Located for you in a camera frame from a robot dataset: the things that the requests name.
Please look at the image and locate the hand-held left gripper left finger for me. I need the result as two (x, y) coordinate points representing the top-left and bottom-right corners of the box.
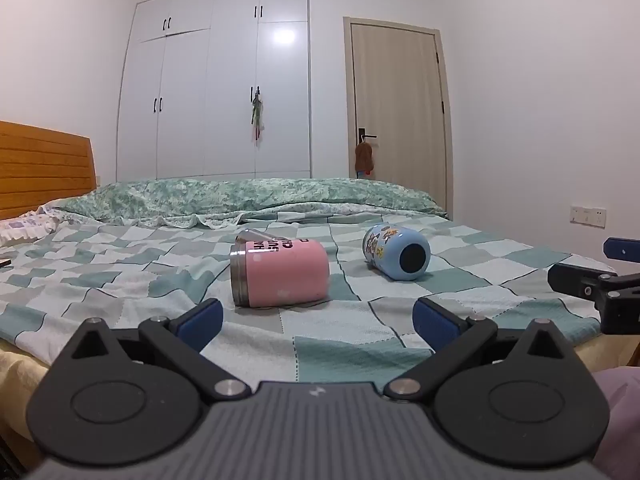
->
(50, 298), (252, 404)

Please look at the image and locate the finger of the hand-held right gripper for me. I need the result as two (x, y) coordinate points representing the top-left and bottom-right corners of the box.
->
(547, 262), (640, 306)
(603, 237), (640, 262)

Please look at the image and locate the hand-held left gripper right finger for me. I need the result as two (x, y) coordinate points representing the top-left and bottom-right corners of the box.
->
(384, 296), (592, 403)

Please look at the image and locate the blue cartoon print cup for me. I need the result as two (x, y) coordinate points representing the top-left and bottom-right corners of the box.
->
(362, 224), (432, 282)

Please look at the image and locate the pink cup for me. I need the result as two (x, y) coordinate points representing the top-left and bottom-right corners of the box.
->
(230, 228), (330, 308)

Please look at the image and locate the person's pink clothing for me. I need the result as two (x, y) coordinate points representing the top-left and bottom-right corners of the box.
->
(590, 366), (640, 463)

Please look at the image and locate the checkered bed sheet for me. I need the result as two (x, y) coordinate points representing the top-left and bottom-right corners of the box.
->
(0, 207), (621, 387)

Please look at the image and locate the green floral quilt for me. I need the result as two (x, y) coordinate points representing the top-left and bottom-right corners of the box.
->
(52, 177), (449, 229)

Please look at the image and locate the white patterned pillow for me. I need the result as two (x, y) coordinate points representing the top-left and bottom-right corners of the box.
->
(0, 211), (60, 249)

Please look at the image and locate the green hanging ornament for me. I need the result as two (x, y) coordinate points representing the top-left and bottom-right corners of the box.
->
(250, 92), (265, 144)

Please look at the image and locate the beige door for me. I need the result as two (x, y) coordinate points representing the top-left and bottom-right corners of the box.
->
(343, 16), (454, 219)

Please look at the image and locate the wooden headboard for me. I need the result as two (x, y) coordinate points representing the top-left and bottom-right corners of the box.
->
(0, 121), (98, 221)

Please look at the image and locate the white wardrobe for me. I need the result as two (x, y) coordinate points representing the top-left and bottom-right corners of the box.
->
(116, 0), (312, 184)

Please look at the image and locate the white wall socket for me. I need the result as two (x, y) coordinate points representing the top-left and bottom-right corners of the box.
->
(570, 204), (607, 226)

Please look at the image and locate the brown bag on handle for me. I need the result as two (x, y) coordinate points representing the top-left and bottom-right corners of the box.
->
(354, 141), (375, 180)

